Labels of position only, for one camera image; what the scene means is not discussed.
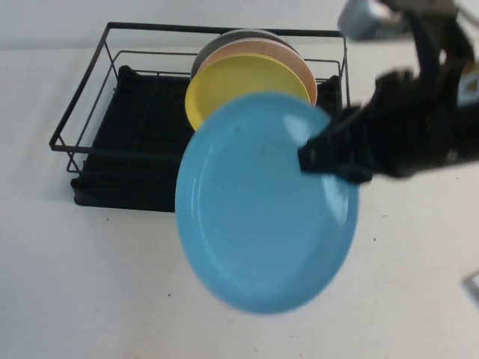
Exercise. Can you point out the black plastic drain tray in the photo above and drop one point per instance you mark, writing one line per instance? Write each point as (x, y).
(123, 187)

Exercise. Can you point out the pink round plate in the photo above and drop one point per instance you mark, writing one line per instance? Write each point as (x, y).
(295, 63)

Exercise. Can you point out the light blue round plate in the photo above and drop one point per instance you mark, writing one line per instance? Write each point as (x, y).
(254, 224)

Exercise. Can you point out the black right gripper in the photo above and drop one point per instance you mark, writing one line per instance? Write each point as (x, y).
(408, 127)

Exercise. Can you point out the yellow round plate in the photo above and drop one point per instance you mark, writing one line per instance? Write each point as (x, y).
(243, 78)

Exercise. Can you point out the grey round plate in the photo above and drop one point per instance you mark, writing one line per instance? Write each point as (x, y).
(232, 37)

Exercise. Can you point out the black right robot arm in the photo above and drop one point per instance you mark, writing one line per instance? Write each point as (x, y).
(438, 33)

